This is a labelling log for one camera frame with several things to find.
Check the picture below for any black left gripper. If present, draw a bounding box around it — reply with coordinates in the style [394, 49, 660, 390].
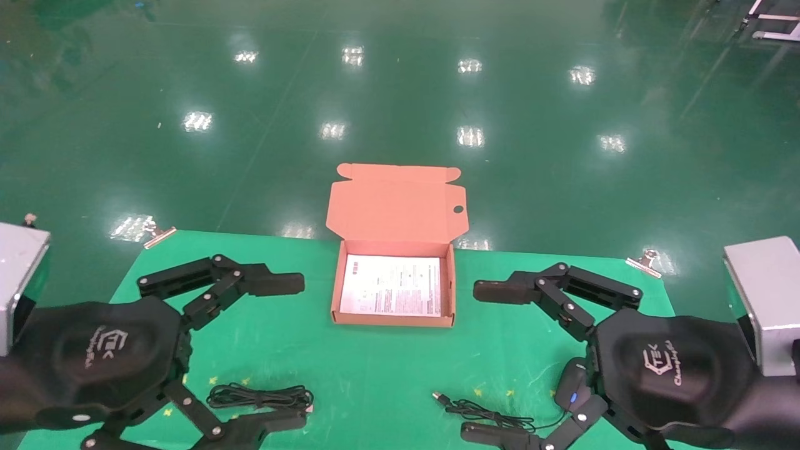
[0, 254, 309, 450]

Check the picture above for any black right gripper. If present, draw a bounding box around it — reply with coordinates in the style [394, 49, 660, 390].
[461, 262, 800, 450]

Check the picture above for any black mouse cable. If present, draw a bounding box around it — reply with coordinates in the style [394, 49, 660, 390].
[432, 357, 593, 433]

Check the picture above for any black data cable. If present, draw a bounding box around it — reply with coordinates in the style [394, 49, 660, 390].
[207, 383, 314, 414]

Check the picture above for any orange cardboard box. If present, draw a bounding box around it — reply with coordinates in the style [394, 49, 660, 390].
[326, 163, 468, 328]

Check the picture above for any green table mat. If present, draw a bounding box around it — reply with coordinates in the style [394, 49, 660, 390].
[19, 230, 694, 450]

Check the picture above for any metal binder clip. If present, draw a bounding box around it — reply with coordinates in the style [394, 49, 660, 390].
[626, 249, 663, 279]
[144, 224, 178, 249]

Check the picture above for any white printed manual sheet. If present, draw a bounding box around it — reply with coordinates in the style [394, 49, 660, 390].
[341, 254, 443, 318]

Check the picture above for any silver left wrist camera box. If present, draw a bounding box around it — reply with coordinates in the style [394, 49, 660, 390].
[0, 214, 52, 358]

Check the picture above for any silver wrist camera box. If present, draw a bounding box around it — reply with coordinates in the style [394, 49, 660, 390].
[723, 236, 800, 378]
[0, 214, 52, 358]

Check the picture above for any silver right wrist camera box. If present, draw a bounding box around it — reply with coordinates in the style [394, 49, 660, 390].
[723, 236, 800, 378]

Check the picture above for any white metal frame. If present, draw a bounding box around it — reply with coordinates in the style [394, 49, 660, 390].
[742, 0, 800, 43]

